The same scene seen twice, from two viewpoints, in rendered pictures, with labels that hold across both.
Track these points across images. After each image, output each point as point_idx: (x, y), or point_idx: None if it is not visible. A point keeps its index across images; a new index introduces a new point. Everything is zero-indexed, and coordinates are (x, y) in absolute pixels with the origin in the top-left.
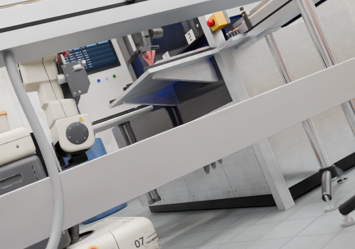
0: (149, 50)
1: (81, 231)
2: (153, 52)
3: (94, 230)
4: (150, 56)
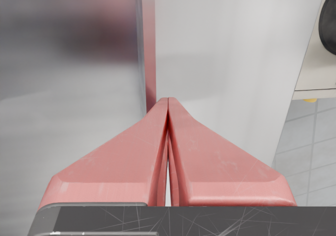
0: (207, 218)
1: (304, 79)
2: (109, 170)
3: (323, 3)
4: (198, 140)
